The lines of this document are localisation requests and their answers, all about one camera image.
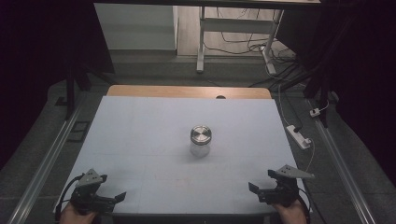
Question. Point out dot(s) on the white metal desk frame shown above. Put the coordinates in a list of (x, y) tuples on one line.
[(236, 25)]

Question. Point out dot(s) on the black curtain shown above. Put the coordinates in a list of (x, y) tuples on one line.
[(358, 62), (37, 62)]

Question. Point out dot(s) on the clear glass jar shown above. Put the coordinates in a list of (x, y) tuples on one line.
[(200, 150)]

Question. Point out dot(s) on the black floor plate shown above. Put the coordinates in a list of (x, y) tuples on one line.
[(79, 131)]

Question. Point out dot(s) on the wooden table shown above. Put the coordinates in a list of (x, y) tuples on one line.
[(174, 91)]

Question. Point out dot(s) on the metal floor rail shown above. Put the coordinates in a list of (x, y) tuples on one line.
[(46, 165), (342, 168)]

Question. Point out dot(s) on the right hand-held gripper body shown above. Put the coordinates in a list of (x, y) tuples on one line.
[(285, 188)]

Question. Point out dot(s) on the person's left hand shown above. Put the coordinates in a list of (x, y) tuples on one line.
[(73, 216)]

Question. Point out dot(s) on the small white adapter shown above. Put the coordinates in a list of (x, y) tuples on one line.
[(315, 112)]

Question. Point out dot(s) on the white power strip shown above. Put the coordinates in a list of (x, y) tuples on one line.
[(298, 137)]

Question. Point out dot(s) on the person's right hand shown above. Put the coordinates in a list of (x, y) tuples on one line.
[(291, 214)]

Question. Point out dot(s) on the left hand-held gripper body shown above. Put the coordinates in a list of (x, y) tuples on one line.
[(88, 196)]

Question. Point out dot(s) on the black metal stand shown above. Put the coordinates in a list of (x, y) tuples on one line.
[(70, 90)]

